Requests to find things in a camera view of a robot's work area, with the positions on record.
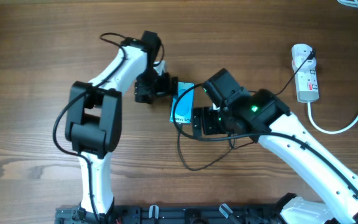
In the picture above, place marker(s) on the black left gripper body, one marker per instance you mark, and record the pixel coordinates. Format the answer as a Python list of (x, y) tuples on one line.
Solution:
[(150, 83)]

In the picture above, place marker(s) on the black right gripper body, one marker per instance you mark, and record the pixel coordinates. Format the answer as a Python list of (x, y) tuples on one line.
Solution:
[(214, 121)]

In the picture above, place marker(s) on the teal screen smartphone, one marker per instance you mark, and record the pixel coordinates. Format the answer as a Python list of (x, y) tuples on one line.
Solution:
[(183, 112)]

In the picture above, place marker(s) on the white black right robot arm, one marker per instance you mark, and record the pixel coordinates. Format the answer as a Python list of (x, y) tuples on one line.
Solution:
[(267, 120)]

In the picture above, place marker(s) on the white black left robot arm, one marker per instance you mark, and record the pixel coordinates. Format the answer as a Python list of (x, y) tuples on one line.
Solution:
[(94, 116)]

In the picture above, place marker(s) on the white power strip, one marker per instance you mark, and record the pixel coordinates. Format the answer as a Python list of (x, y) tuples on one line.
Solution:
[(306, 82)]

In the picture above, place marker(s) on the white usb wall adapter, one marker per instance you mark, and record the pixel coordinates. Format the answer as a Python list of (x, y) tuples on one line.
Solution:
[(303, 62)]

